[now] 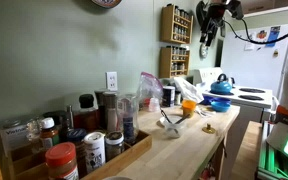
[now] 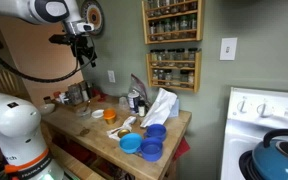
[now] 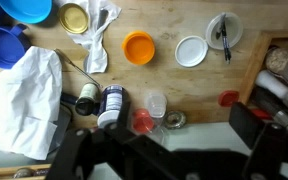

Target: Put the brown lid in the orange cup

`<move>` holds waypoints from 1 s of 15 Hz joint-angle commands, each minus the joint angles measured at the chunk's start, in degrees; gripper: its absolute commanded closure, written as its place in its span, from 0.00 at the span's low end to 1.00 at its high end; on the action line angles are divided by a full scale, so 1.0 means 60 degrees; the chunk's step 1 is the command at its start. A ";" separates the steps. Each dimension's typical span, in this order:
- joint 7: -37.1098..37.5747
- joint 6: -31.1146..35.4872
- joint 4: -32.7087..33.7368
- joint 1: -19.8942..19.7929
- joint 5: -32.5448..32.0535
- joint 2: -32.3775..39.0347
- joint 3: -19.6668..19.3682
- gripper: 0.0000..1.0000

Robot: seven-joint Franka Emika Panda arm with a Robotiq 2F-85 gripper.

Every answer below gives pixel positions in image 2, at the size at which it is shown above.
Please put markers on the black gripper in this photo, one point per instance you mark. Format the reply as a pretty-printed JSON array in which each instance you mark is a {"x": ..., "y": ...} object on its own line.
[{"x": 80, "y": 42}]

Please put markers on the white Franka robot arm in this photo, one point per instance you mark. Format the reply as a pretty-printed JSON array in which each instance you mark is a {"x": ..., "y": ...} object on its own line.
[{"x": 14, "y": 120}]

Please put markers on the red lid jar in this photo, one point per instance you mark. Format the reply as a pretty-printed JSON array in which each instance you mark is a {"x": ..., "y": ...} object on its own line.
[{"x": 56, "y": 96}]

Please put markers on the orange cup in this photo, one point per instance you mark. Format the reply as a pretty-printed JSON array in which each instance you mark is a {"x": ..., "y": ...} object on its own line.
[{"x": 109, "y": 115}]

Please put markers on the gold jar lid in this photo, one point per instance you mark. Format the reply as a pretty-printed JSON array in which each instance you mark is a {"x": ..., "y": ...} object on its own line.
[{"x": 123, "y": 133}]

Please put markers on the dark blue plastic cup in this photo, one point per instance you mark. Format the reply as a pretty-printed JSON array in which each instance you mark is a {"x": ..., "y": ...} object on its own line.
[
  {"x": 151, "y": 150},
  {"x": 156, "y": 131}
]

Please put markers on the small red package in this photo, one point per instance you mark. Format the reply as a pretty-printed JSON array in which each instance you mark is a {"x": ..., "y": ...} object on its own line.
[{"x": 96, "y": 93}]

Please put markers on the tall clear glass jar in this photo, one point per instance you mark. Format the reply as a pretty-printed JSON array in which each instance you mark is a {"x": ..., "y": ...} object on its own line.
[{"x": 74, "y": 94}]

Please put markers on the white spice shaker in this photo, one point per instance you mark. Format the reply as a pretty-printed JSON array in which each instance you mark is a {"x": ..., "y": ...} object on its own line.
[{"x": 64, "y": 98}]

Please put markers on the clear glass bowl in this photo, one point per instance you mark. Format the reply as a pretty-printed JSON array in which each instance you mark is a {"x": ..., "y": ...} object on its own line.
[{"x": 83, "y": 114}]

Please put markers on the small white dish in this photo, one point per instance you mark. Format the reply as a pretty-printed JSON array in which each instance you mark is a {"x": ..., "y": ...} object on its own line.
[{"x": 97, "y": 114}]

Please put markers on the clear zip plastic bag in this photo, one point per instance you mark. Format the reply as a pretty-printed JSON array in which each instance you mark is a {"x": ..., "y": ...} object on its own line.
[{"x": 138, "y": 83}]

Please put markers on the clear glass tumbler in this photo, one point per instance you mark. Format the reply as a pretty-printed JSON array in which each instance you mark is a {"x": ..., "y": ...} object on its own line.
[{"x": 123, "y": 103}]

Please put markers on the dark cylindrical salt container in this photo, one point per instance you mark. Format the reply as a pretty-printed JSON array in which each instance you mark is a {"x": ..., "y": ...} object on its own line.
[{"x": 133, "y": 101}]

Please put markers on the white ceramic bowl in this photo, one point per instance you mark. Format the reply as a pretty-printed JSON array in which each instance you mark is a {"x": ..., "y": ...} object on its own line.
[{"x": 47, "y": 109}]

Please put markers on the glass spice jar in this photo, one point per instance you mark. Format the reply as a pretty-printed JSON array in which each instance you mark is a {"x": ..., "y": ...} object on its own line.
[
  {"x": 192, "y": 2},
  {"x": 192, "y": 24},
  {"x": 192, "y": 55},
  {"x": 160, "y": 30},
  {"x": 150, "y": 4},
  {"x": 165, "y": 3},
  {"x": 180, "y": 56},
  {"x": 175, "y": 27},
  {"x": 183, "y": 2},
  {"x": 174, "y": 3},
  {"x": 153, "y": 30},
  {"x": 155, "y": 76},
  {"x": 171, "y": 56},
  {"x": 191, "y": 79},
  {"x": 162, "y": 56},
  {"x": 161, "y": 76},
  {"x": 154, "y": 56},
  {"x": 168, "y": 76},
  {"x": 167, "y": 28},
  {"x": 157, "y": 4},
  {"x": 183, "y": 26},
  {"x": 184, "y": 78}
]

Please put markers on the small dark bottle white label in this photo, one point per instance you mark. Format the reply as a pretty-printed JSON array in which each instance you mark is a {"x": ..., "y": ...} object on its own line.
[{"x": 141, "y": 109}]

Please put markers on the white paper napkin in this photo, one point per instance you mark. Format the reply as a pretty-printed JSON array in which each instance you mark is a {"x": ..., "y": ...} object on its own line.
[{"x": 129, "y": 121}]

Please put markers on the wooden butcher block table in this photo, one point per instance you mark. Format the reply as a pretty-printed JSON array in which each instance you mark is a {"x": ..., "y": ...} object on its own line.
[{"x": 100, "y": 140}]

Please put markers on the wooden chair back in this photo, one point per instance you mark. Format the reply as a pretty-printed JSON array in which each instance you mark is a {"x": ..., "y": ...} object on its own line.
[{"x": 4, "y": 80}]

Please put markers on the white paper bag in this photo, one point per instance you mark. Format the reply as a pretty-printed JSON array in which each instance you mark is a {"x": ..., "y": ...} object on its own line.
[{"x": 159, "y": 108}]

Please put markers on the pale blue box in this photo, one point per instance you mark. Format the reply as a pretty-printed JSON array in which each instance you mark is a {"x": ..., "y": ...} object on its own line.
[{"x": 175, "y": 109}]

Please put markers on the red cloth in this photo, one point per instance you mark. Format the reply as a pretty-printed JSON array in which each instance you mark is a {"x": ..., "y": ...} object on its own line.
[{"x": 182, "y": 148}]

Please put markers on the white stove knob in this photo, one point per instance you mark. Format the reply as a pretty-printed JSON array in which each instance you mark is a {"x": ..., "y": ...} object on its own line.
[
  {"x": 242, "y": 106},
  {"x": 264, "y": 109}
]

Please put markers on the white electric stove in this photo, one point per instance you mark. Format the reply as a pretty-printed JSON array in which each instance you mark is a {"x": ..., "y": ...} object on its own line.
[{"x": 244, "y": 140}]

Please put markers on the black stove burner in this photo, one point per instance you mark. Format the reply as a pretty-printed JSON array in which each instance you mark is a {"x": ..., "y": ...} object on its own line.
[{"x": 245, "y": 163}]

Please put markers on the white wall outlet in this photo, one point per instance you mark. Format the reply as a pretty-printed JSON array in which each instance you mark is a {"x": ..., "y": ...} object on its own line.
[{"x": 111, "y": 76}]

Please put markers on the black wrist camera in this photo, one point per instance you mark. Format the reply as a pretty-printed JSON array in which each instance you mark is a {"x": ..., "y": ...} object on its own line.
[{"x": 60, "y": 38}]

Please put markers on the decorative wall plate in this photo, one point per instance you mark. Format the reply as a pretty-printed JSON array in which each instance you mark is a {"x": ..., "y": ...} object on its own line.
[{"x": 95, "y": 15}]

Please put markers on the wooden wall spice rack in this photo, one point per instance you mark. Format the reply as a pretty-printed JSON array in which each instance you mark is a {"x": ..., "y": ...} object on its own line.
[
  {"x": 197, "y": 71},
  {"x": 199, "y": 20}
]

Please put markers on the white light switch plate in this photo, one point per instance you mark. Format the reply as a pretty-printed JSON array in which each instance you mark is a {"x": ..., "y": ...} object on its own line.
[{"x": 228, "y": 49}]

